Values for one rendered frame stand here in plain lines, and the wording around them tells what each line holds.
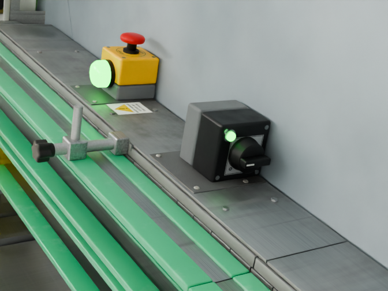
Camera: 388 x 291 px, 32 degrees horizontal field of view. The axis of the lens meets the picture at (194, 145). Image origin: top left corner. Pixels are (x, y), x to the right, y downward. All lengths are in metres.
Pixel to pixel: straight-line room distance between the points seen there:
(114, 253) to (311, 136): 0.28
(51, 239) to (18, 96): 0.24
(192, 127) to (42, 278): 0.44
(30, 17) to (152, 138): 0.64
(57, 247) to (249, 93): 0.37
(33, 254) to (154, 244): 0.53
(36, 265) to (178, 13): 0.50
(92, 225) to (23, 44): 0.51
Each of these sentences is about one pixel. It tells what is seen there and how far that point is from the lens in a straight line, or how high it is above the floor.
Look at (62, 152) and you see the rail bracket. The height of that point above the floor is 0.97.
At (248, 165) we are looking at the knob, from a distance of 0.82.
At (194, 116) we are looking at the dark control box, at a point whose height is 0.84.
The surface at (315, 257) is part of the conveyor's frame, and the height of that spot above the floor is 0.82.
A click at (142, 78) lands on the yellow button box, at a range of 1.08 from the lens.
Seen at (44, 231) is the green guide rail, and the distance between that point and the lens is 1.07.
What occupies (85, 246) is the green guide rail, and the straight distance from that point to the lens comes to 0.90.
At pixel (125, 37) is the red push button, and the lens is 1.08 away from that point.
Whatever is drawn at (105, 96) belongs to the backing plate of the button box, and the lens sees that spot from 1.09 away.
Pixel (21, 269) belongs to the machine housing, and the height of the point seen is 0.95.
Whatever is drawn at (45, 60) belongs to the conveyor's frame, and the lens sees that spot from 1.24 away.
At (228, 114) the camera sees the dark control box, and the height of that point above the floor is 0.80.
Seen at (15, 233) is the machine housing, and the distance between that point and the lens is 1.28.
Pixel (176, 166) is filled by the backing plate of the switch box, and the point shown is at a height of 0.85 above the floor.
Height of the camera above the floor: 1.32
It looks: 33 degrees down
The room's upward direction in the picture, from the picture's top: 96 degrees counter-clockwise
